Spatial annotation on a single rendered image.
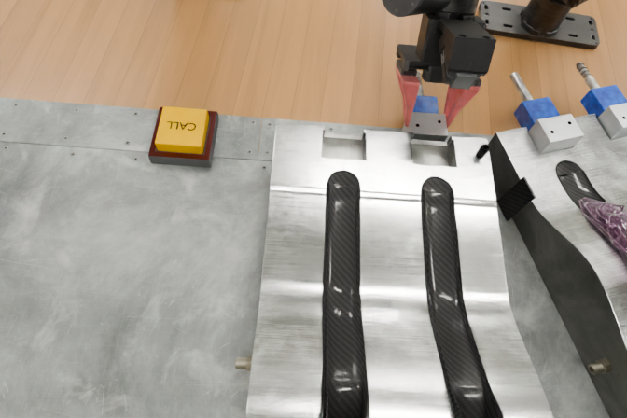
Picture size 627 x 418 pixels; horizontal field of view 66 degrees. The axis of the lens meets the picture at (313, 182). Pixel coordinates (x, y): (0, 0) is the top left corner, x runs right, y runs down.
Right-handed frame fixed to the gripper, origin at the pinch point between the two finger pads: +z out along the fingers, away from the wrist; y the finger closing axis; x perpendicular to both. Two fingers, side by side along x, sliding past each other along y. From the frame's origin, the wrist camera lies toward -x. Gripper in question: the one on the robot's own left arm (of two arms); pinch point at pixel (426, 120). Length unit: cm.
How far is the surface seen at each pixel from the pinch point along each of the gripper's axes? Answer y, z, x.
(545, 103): 16.0, -3.2, 1.3
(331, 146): -13.0, 1.6, -6.0
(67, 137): -48.2, 5.8, -0.5
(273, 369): -18.4, 9.9, -32.6
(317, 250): -14.6, 6.9, -19.9
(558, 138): 15.6, -1.1, -5.2
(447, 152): 1.7, 1.5, -6.0
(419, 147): -1.9, 1.1, -5.9
